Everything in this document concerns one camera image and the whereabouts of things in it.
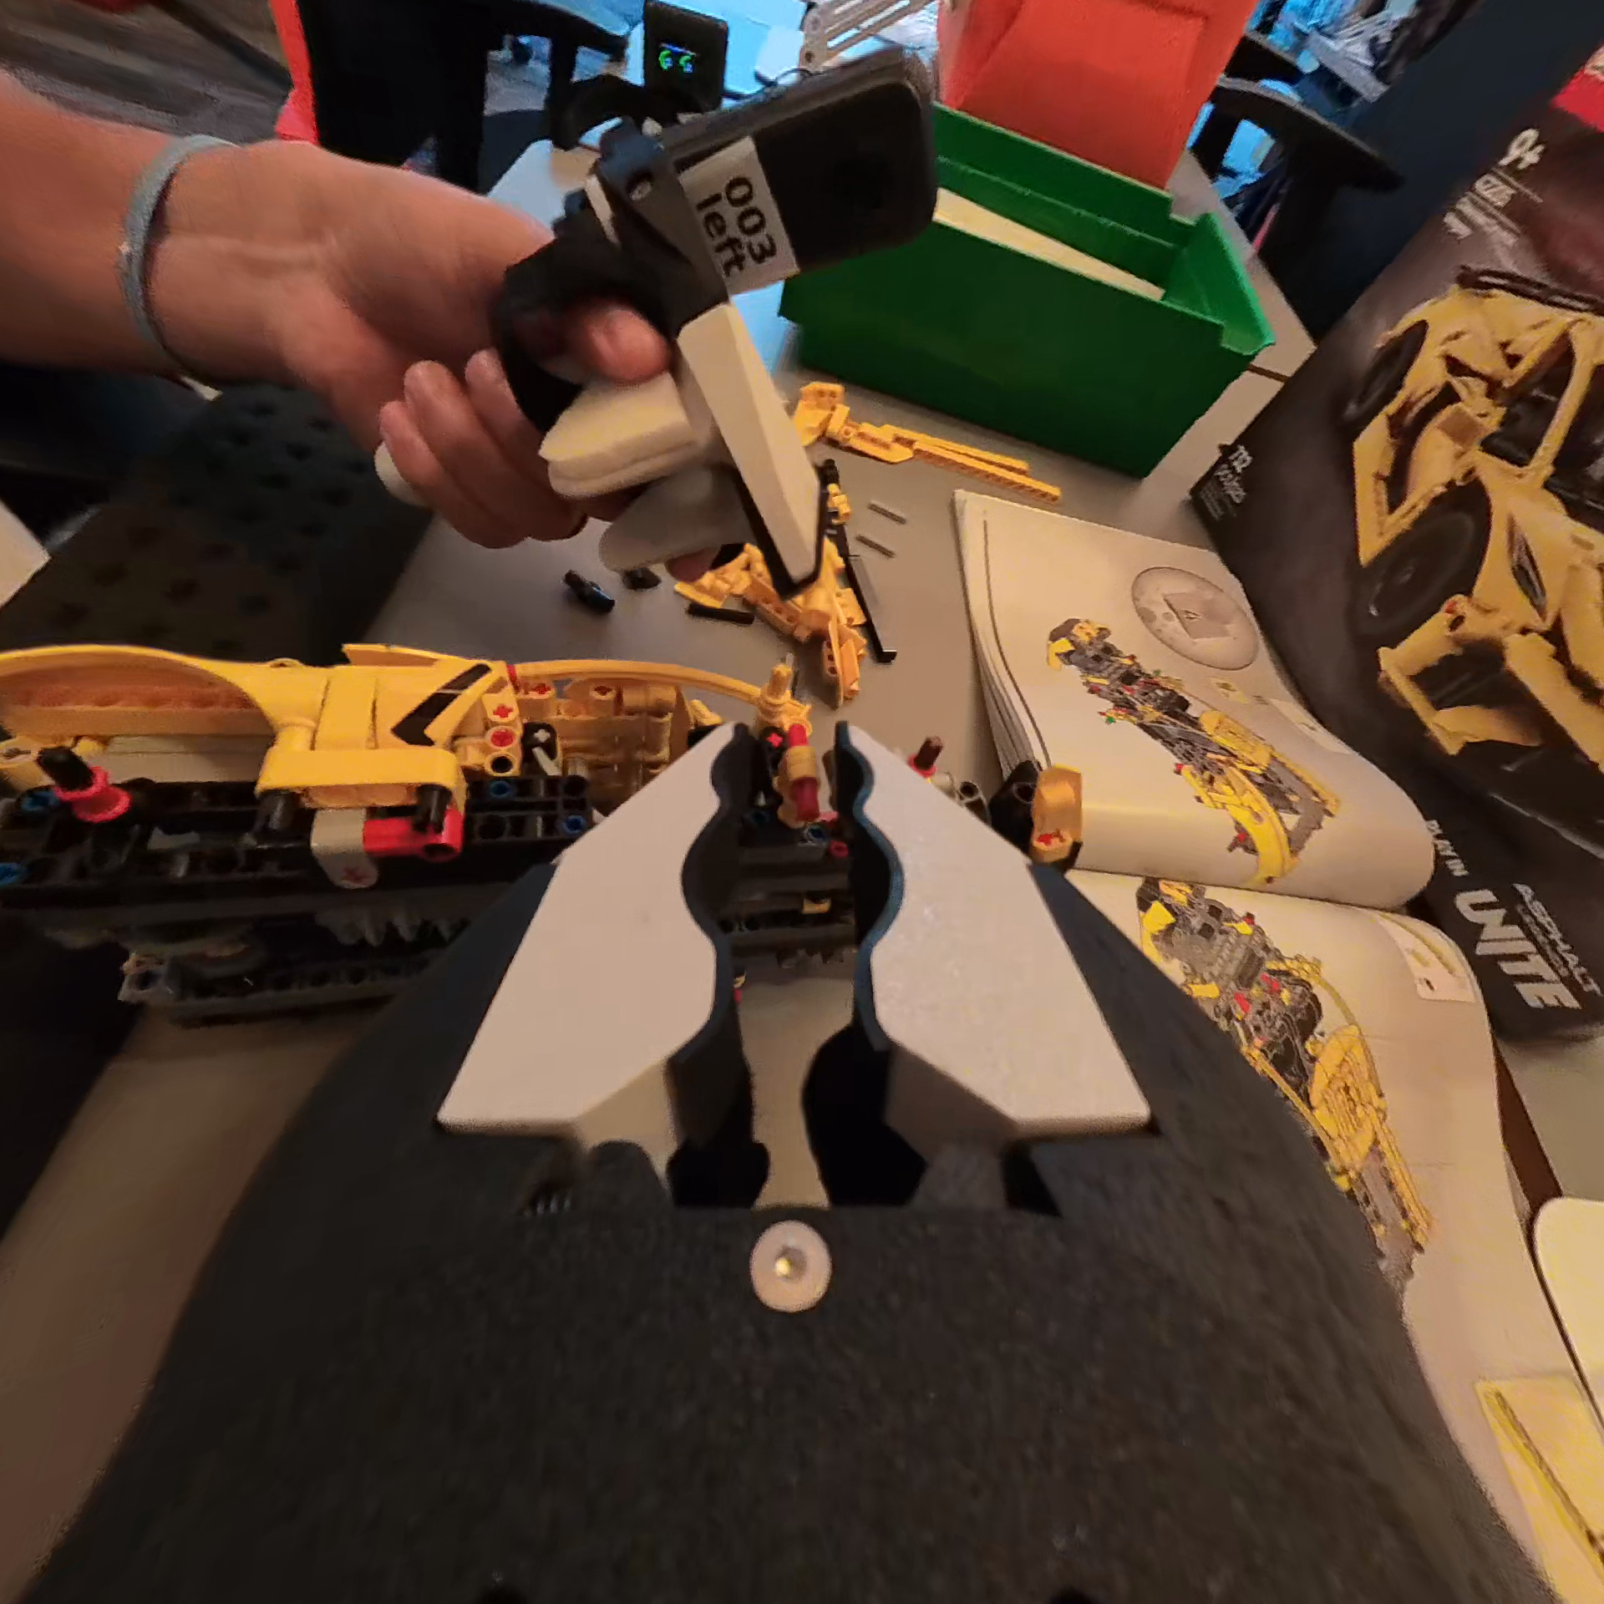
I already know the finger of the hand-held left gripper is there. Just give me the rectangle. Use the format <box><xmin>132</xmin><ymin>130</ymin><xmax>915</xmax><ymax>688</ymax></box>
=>
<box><xmin>676</xmin><ymin>304</ymin><xmax>831</xmax><ymax>600</ymax></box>

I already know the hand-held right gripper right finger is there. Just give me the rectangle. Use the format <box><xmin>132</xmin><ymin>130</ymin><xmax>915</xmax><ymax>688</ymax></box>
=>
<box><xmin>829</xmin><ymin>720</ymin><xmax>1152</xmax><ymax>1186</ymax></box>

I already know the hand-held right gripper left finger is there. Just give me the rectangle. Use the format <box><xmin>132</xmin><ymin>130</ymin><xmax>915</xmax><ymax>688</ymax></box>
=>
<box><xmin>436</xmin><ymin>724</ymin><xmax>754</xmax><ymax>1192</ymax></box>

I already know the yellow black brick car model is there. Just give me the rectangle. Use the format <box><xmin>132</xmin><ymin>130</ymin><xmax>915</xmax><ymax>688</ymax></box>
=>
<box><xmin>0</xmin><ymin>642</ymin><xmax>1085</xmax><ymax>1024</ymax></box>

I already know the grey desk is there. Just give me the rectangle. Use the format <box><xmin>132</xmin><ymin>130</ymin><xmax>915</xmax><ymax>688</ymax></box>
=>
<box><xmin>0</xmin><ymin>138</ymin><xmax>1604</xmax><ymax>1604</ymax></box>

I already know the person's left hand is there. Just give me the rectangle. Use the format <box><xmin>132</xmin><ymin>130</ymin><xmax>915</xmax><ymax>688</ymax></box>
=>
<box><xmin>163</xmin><ymin>140</ymin><xmax>678</xmax><ymax>554</ymax></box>

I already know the black device green display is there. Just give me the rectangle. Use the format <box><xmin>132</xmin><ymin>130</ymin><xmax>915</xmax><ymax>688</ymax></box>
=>
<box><xmin>642</xmin><ymin>0</ymin><xmax>732</xmax><ymax>100</ymax></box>

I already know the pile of yellow brick parts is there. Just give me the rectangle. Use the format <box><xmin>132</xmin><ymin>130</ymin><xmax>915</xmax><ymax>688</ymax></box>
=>
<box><xmin>676</xmin><ymin>457</ymin><xmax>898</xmax><ymax>703</ymax></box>

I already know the green storage bin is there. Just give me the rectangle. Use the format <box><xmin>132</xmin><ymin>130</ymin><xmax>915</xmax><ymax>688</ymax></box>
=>
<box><xmin>779</xmin><ymin>107</ymin><xmax>1274</xmax><ymax>481</ymax></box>

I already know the orange bag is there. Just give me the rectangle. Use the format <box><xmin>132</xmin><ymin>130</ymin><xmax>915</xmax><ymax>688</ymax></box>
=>
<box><xmin>938</xmin><ymin>0</ymin><xmax>1260</xmax><ymax>189</ymax></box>

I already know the open instruction booklet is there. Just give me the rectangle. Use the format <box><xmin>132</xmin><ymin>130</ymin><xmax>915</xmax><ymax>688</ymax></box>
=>
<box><xmin>953</xmin><ymin>489</ymin><xmax>1604</xmax><ymax>1604</ymax></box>

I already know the black office chair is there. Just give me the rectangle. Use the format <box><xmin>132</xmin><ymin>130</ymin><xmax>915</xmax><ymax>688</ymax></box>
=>
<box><xmin>294</xmin><ymin>0</ymin><xmax>628</xmax><ymax>189</ymax></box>

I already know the light blue wristband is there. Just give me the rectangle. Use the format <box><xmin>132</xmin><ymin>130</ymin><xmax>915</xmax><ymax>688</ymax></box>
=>
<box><xmin>119</xmin><ymin>134</ymin><xmax>237</xmax><ymax>378</ymax></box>

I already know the black toy car box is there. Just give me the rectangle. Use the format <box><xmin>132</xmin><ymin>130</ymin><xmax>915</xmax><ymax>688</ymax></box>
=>
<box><xmin>1190</xmin><ymin>75</ymin><xmax>1604</xmax><ymax>1043</ymax></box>

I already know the light grey garment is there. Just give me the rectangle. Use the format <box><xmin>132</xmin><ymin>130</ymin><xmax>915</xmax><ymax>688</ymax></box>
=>
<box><xmin>0</xmin><ymin>501</ymin><xmax>50</xmax><ymax>606</ymax></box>

